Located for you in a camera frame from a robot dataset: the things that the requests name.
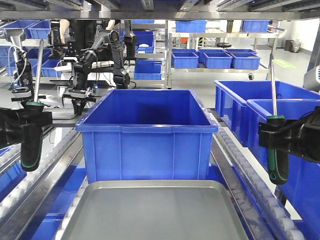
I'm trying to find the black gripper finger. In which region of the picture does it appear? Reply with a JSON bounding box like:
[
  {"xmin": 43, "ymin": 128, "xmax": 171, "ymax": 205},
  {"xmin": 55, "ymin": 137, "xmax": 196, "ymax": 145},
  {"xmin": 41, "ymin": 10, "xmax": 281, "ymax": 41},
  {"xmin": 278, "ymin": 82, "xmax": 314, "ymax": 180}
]
[
  {"xmin": 258, "ymin": 106, "xmax": 320, "ymax": 164},
  {"xmin": 0, "ymin": 107, "xmax": 53, "ymax": 149}
]

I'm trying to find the green black screwdriver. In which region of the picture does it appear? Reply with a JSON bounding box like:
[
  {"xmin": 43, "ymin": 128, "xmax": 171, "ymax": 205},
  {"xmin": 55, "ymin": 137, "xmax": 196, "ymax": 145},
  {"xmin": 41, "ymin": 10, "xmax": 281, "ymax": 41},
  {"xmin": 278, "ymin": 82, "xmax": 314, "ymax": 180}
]
[
  {"xmin": 267, "ymin": 52, "xmax": 289, "ymax": 185},
  {"xmin": 21, "ymin": 40, "xmax": 46, "ymax": 172}
]

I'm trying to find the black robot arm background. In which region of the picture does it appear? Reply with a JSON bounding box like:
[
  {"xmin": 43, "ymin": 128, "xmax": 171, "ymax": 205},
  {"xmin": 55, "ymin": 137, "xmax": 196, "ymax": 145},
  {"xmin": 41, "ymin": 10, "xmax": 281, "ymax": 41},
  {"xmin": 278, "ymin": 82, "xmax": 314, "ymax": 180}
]
[{"xmin": 0, "ymin": 28, "xmax": 216, "ymax": 172}]

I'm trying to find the large metal tray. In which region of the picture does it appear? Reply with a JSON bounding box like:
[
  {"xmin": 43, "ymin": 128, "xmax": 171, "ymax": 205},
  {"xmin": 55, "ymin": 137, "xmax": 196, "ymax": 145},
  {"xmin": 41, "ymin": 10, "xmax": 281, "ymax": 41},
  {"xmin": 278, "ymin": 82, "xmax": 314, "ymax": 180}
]
[{"xmin": 62, "ymin": 180, "xmax": 247, "ymax": 240}]

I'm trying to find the right blue plastic bin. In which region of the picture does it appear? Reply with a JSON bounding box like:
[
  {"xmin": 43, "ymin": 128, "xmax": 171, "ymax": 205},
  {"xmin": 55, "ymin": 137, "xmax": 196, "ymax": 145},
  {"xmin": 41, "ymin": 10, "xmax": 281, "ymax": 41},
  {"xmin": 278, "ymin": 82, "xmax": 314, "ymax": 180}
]
[{"xmin": 246, "ymin": 98, "xmax": 320, "ymax": 240}]

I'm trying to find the central blue plastic bin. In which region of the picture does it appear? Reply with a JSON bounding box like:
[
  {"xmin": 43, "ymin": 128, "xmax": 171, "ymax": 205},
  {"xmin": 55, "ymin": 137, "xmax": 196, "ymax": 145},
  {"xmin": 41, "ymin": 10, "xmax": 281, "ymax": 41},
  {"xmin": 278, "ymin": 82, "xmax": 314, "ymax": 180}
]
[{"xmin": 75, "ymin": 89, "xmax": 218, "ymax": 183}]

